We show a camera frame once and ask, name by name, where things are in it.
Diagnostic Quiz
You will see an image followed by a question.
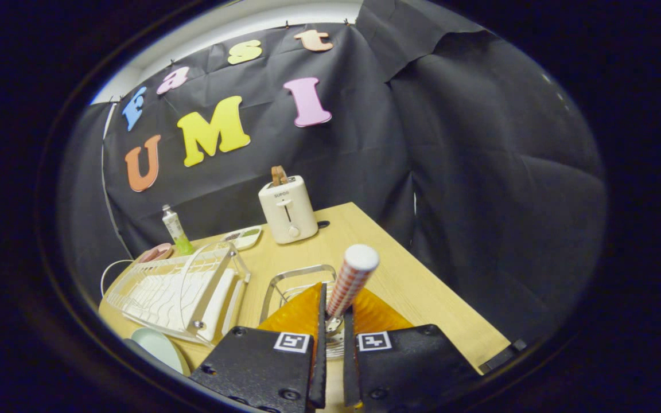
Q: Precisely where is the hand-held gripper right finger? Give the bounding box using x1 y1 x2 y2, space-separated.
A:
342 287 483 413

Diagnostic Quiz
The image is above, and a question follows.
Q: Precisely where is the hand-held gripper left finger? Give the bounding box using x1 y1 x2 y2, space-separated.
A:
190 282 328 413

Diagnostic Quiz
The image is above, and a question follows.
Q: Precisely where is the metal wire basket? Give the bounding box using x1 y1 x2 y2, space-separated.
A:
259 264 348 361

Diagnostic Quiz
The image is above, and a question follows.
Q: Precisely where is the spoon with pink checkered handle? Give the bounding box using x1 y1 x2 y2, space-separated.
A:
325 244 380 336

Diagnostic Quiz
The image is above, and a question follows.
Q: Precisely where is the light green plate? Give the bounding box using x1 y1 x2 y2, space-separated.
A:
130 327 192 377

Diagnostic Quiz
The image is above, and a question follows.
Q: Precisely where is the white dish rack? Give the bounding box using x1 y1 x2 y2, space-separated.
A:
100 241 252 348

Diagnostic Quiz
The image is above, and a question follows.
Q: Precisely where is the white divided seasoning dish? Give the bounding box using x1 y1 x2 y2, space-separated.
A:
220 226 263 251

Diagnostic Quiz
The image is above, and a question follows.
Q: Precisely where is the pink divided plate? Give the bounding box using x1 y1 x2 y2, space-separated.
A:
137 243 174 263

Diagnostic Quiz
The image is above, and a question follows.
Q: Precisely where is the green dish soap bottle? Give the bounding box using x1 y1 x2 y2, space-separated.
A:
161 204 195 256

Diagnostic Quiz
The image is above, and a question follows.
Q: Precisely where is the black table clamp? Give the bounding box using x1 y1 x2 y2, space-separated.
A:
479 338 529 375

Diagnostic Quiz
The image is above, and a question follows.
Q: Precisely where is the white toaster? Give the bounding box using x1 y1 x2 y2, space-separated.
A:
258 175 319 245

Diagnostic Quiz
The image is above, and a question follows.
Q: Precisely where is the black backdrop cloth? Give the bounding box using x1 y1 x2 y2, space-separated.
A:
58 0 608 345

